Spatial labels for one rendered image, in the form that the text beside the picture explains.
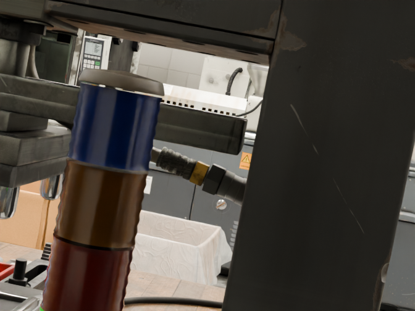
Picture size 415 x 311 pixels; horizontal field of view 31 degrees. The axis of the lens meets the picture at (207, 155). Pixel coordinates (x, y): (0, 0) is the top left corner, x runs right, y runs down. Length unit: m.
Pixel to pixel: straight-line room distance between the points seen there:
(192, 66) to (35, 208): 4.33
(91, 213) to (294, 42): 0.24
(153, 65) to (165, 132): 6.64
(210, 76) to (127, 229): 5.36
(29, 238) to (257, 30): 2.46
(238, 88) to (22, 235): 3.05
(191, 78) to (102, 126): 6.73
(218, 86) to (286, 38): 5.15
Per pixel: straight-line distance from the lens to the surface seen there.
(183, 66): 7.07
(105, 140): 0.32
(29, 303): 0.67
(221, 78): 5.67
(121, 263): 0.34
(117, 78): 0.32
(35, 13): 0.57
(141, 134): 0.33
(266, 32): 0.52
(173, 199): 5.14
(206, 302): 1.09
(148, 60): 7.20
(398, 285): 5.16
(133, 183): 0.33
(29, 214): 2.92
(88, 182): 0.33
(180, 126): 0.55
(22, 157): 0.55
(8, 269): 0.89
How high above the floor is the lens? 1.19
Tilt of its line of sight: 4 degrees down
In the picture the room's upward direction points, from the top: 11 degrees clockwise
